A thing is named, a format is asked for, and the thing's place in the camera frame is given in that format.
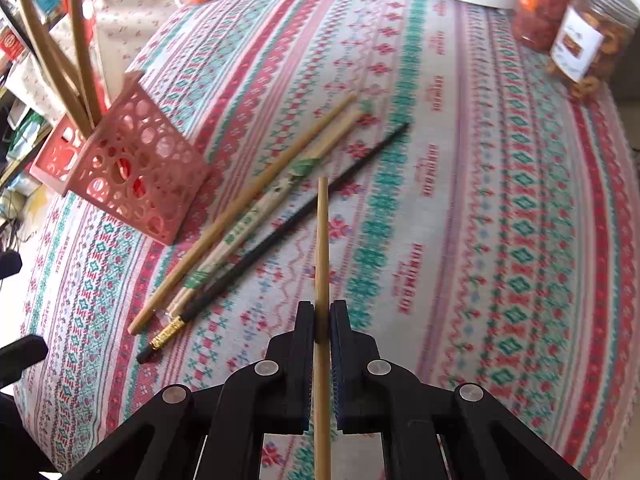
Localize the plastic jar of red dried fruit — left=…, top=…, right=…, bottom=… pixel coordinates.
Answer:
left=512, top=0, right=581, bottom=53

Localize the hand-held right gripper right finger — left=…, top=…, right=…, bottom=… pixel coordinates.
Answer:
left=331, top=300, right=586, bottom=480

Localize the plastic jar of dried slices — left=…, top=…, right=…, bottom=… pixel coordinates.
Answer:
left=546, top=0, right=639, bottom=104

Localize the paper-wrapped chopsticks pair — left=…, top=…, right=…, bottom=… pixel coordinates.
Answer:
left=167, top=100, right=375, bottom=313

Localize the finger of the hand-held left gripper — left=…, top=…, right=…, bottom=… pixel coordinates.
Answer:
left=0, top=335, right=48, bottom=388
left=0, top=252, right=23, bottom=281

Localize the pink perforated utensil holder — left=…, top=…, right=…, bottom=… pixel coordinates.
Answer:
left=30, top=71, right=210, bottom=246

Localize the black chopstick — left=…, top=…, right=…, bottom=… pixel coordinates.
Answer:
left=136, top=121, right=411, bottom=365

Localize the red plastic spoon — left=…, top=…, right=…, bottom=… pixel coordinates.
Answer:
left=61, top=0, right=110, bottom=116

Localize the white floral table cloth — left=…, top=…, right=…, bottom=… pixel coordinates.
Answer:
left=95, top=0, right=251, bottom=86

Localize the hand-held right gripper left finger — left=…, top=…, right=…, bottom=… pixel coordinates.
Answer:
left=60, top=300, right=317, bottom=480

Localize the bunch of wooden chopsticks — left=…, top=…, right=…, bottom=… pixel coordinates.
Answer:
left=127, top=92, right=359, bottom=336

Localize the red box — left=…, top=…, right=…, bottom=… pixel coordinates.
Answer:
left=0, top=27, right=23, bottom=61

